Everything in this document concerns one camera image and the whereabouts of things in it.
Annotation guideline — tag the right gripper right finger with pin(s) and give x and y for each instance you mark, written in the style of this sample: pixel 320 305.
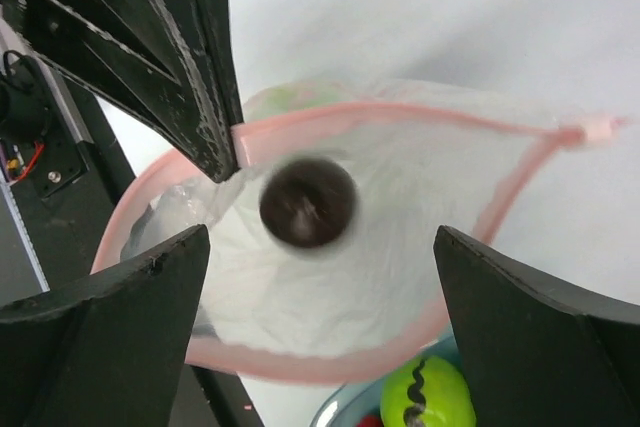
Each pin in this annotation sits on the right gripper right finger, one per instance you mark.
pixel 536 350

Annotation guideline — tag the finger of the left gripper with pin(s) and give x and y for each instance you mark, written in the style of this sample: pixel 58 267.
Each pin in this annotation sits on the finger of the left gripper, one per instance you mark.
pixel 167 63

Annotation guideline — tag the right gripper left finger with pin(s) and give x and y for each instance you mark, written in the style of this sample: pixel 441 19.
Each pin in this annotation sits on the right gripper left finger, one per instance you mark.
pixel 108 349

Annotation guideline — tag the green halved avocado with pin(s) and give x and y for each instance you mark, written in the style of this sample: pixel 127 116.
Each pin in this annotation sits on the green halved avocado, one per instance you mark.
pixel 293 97

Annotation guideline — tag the dark mangosteen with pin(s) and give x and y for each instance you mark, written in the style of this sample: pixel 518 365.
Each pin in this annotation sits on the dark mangosteen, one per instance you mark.
pixel 308 203

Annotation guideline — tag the clear pink zip top bag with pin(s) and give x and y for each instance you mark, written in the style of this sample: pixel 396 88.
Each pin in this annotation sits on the clear pink zip top bag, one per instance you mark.
pixel 557 189

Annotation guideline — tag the green melon with black stripe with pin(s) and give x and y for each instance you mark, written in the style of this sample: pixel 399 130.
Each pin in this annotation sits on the green melon with black stripe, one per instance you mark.
pixel 427 391

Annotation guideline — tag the red bell pepper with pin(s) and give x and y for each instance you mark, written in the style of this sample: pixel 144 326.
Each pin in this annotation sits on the red bell pepper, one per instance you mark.
pixel 371 420

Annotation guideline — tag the blue plastic tray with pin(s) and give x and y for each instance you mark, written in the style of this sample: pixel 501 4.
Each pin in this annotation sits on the blue plastic tray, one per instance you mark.
pixel 351 402

